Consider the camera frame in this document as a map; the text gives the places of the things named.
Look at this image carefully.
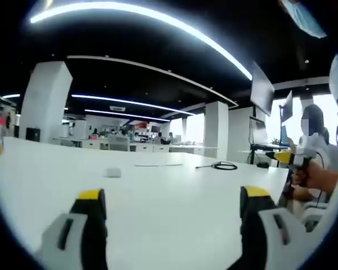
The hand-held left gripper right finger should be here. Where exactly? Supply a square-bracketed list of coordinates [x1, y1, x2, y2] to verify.
[239, 185, 313, 270]

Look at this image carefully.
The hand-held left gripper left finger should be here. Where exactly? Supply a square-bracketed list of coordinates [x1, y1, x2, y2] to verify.
[35, 188, 109, 270]

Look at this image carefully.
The black Type-C cable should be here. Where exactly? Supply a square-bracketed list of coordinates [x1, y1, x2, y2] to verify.
[195, 161, 238, 171]

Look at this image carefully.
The white charger adapter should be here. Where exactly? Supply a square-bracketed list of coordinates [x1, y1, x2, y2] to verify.
[105, 167, 122, 179]

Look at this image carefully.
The white desk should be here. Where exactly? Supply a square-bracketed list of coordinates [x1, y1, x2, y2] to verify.
[0, 136, 290, 270]

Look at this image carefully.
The person's right hand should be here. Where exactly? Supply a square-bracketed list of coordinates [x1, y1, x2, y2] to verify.
[290, 164, 321, 202]

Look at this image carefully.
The small dark monitor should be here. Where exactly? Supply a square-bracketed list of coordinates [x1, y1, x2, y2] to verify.
[279, 89, 294, 122]

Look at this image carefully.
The large dark monitor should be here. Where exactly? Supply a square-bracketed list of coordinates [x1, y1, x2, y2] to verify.
[250, 61, 275, 116]

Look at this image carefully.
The black cabinet box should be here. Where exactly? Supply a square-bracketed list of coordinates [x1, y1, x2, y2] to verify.
[25, 127, 42, 142]

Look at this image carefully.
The thin white strip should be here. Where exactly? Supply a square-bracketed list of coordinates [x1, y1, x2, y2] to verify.
[134, 163, 184, 168]

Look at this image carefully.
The light blue face mask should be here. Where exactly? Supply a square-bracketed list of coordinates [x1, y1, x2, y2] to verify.
[280, 0, 327, 39]

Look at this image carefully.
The long ceiling light strip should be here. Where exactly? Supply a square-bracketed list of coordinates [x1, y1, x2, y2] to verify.
[29, 2, 254, 81]

